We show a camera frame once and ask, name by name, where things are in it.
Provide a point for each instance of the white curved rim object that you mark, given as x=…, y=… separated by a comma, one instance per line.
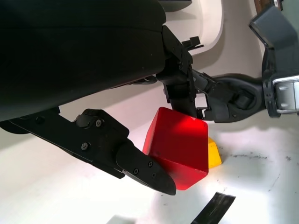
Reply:
x=210, y=21

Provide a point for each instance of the black tape strip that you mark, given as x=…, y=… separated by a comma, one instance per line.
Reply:
x=215, y=207

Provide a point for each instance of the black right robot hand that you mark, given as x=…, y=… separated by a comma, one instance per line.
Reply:
x=247, y=105

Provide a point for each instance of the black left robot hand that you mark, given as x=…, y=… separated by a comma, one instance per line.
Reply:
x=81, y=58

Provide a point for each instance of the yellow wooden block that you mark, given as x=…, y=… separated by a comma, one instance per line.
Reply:
x=213, y=156

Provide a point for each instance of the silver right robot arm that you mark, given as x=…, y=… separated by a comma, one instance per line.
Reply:
x=286, y=95

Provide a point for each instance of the red wooden block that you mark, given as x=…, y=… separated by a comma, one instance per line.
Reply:
x=180, y=144

